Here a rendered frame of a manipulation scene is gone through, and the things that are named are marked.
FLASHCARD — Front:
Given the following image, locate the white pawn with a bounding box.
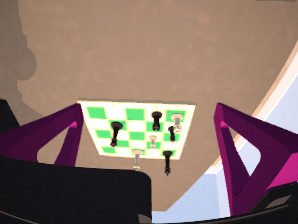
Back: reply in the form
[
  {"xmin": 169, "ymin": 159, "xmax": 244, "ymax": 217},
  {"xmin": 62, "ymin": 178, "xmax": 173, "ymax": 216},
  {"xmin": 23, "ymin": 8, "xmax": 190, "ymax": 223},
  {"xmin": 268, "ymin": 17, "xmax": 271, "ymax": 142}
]
[{"xmin": 149, "ymin": 136, "xmax": 157, "ymax": 151}]

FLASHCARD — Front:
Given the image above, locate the green and cream chessboard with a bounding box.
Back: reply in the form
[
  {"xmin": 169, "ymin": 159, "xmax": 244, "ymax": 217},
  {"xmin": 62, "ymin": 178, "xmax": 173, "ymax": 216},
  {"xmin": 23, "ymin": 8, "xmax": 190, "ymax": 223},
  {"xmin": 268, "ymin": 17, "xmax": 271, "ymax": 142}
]
[{"xmin": 77, "ymin": 99, "xmax": 196, "ymax": 159}]

